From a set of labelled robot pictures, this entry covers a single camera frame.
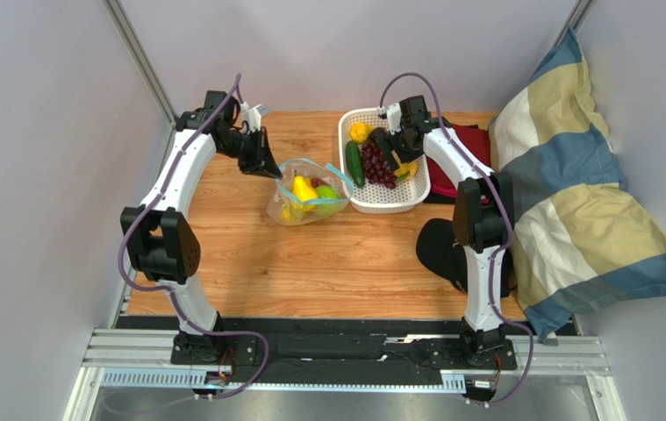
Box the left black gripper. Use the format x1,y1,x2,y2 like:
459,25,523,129
218,127,283,181

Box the peach fruit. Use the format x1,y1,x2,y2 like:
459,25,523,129
394,161,419,183

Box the clear zip top bag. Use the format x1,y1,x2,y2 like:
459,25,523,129
266,158,355,226

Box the yellow banana bunch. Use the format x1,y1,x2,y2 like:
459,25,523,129
279,203,304,225

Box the green lime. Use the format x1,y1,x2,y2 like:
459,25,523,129
314,185,340,218

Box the yellow lemon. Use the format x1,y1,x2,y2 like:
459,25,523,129
348,122,376,144

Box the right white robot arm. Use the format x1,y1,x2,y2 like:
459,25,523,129
376,96,513,354

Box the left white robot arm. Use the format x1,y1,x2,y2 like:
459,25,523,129
118,90,282,354

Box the dark black fruit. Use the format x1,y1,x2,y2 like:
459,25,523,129
368,127,388,141

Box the dark purple grape bunch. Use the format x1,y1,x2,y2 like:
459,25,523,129
361,141,397,189

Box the green cucumber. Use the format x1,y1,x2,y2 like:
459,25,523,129
345,140,366,188

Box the white plastic basket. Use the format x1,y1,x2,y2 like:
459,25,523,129
338,108,431,214

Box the folded red cloth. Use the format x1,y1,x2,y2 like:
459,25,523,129
424,125,491,204

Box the black baseball cap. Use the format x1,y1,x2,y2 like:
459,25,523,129
415,218,518,299

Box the striped blue yellow pillow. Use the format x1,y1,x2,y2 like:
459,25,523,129
489,29,666,340

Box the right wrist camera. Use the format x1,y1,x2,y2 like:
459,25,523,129
377,103,402,134

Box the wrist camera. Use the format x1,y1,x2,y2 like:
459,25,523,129
377,103,402,134
240,102,269,134

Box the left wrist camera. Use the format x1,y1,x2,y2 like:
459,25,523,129
240,102,269,134

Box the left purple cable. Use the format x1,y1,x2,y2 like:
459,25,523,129
117,73,270,403

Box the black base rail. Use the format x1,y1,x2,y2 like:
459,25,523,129
115,316,518,386

